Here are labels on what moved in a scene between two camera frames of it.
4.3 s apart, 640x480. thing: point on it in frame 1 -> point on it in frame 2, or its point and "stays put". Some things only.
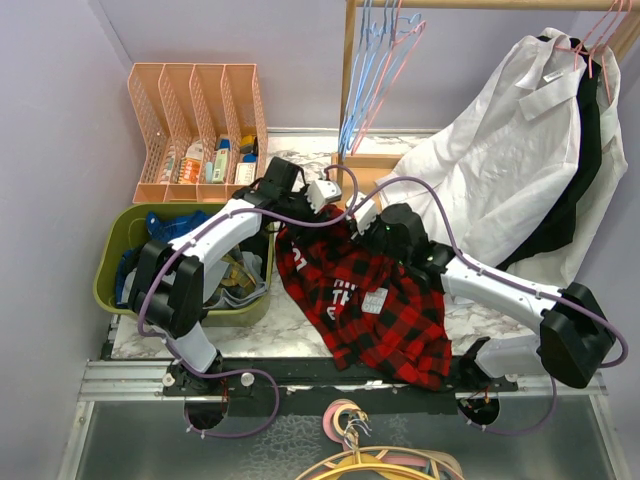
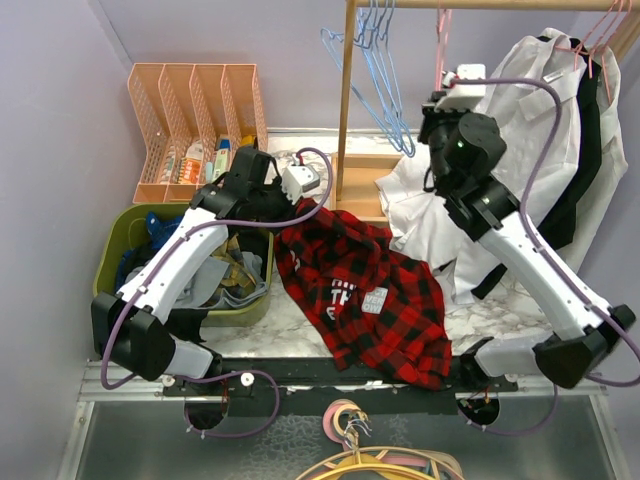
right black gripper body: (374, 240) -> (435, 129)
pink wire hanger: (423, 24) -> (444, 23)
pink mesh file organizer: (199, 131) stays put
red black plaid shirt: (377, 313) stays put
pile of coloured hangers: (342, 420) stays put
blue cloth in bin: (160, 230) stays put
